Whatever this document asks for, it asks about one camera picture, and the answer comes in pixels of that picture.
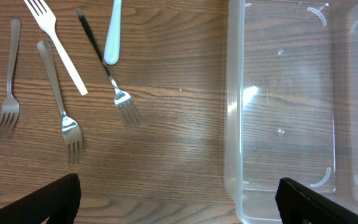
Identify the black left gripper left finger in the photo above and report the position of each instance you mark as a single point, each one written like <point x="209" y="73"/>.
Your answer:
<point x="57" y="202"/>

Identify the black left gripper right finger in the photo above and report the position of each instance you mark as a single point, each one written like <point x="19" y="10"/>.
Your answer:
<point x="298" y="204"/>

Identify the clear left plastic container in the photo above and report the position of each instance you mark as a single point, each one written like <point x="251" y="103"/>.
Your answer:
<point x="292" y="102"/>

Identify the large metal fork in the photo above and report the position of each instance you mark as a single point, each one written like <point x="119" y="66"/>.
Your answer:
<point x="71" y="131"/>

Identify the small metal fork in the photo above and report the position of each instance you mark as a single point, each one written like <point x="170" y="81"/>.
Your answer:
<point x="10" y="107"/>

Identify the white rounded plastic fork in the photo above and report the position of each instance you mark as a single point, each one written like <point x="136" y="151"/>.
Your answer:
<point x="113" y="40"/>

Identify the white flat plastic fork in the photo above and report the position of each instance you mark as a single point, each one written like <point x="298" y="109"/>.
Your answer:
<point x="47" y="21"/>

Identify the black handled metal fork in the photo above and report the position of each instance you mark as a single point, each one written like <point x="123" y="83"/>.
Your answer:
<point x="123" y="100"/>

